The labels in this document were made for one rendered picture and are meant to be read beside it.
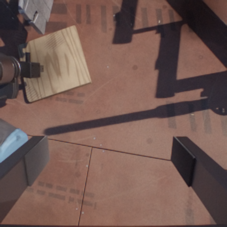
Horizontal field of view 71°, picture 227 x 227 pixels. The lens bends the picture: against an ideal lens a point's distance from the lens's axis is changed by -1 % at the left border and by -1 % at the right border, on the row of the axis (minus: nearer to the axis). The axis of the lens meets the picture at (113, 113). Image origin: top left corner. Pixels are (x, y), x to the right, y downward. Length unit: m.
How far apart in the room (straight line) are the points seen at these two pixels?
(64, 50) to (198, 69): 0.61
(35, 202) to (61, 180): 0.15
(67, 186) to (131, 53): 0.64
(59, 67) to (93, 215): 0.65
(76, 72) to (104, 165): 0.42
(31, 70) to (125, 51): 0.42
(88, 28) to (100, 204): 0.80
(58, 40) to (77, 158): 0.56
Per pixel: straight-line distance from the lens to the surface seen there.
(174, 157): 0.17
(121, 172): 0.70
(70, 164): 0.74
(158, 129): 0.70
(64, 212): 0.80
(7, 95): 0.59
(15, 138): 0.40
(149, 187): 0.71
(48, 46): 0.89
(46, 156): 0.17
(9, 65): 0.53
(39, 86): 0.82
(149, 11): 0.92
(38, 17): 0.74
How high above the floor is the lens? 0.69
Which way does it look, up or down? 79 degrees down
